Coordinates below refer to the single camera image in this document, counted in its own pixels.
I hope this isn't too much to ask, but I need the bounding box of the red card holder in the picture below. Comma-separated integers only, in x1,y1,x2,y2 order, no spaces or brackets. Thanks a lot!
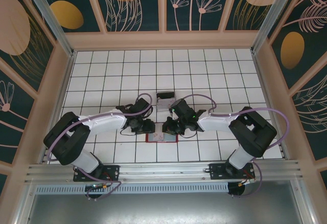
145,131,179,144

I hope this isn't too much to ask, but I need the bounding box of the clear plastic box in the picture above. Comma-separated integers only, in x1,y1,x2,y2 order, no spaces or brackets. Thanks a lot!
155,90,178,113

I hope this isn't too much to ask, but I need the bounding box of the black VIP card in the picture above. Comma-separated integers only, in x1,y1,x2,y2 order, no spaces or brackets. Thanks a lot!
156,91,176,100

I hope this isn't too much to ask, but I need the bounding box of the small green circuit board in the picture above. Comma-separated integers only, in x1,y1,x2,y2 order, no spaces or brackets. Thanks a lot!
85,183,109,192

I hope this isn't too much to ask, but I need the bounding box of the grey metal sheet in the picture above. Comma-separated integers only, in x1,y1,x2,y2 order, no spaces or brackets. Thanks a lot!
24,192,306,224

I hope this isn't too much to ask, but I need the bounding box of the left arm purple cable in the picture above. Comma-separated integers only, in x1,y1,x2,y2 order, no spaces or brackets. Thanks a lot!
46,92,154,201

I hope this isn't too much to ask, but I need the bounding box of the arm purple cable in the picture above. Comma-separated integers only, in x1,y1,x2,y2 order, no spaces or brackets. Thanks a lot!
181,93,289,199
46,92,154,201

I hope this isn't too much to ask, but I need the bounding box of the aluminium mounting rail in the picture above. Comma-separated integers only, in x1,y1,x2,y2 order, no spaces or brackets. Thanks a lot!
24,159,304,184

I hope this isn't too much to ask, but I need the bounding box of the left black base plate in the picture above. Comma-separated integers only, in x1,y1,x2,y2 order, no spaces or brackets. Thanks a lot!
73,164,121,183

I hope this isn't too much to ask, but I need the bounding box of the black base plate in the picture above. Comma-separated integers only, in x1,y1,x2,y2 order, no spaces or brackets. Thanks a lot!
208,163,256,182
73,164,121,183

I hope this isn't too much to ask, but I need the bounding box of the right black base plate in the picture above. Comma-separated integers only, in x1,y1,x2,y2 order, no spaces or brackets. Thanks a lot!
208,163,256,182

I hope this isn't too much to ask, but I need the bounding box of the grey slotted cable duct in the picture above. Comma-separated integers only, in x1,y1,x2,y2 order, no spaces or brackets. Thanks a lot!
34,182,230,194

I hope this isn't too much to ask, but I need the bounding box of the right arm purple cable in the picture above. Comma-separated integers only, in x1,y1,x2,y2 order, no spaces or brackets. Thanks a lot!
181,93,289,199

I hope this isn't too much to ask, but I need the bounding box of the aluminium frame post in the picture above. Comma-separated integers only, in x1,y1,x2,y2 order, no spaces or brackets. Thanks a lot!
21,0,75,57
251,0,292,54

